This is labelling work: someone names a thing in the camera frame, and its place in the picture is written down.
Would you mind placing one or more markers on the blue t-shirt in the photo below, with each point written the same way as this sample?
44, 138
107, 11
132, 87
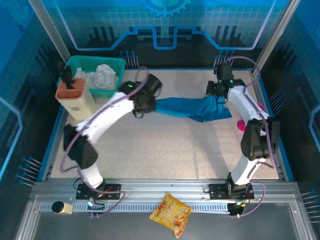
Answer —
180, 106

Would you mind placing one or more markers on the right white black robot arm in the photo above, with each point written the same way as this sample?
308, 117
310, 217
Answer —
245, 105

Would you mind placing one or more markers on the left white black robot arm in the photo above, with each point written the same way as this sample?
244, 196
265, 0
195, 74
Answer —
107, 112

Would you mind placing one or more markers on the pink plastic goblet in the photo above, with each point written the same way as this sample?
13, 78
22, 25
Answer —
241, 125

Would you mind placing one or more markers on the crumpled white t-shirt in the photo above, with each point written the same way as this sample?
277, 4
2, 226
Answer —
105, 75

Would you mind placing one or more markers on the green plastic mesh basket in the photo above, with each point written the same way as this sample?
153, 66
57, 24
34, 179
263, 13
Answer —
95, 61

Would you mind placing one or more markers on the beige knife block orange top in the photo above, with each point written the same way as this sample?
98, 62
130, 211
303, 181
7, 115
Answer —
75, 105

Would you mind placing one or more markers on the yellow snack bag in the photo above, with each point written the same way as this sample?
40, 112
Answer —
172, 212

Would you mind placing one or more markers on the small black controller board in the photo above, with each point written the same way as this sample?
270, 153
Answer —
235, 210
96, 206

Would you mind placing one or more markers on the beige bottle with black cap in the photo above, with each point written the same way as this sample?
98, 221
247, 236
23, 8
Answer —
65, 208

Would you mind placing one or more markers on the aluminium frame post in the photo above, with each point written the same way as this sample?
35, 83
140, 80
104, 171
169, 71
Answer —
272, 35
50, 30

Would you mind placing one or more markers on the aluminium mounting rail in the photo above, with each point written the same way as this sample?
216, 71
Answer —
162, 186

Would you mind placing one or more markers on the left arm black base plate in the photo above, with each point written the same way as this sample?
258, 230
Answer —
116, 190

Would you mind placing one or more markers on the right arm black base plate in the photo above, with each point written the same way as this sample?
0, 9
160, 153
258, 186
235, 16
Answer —
215, 191

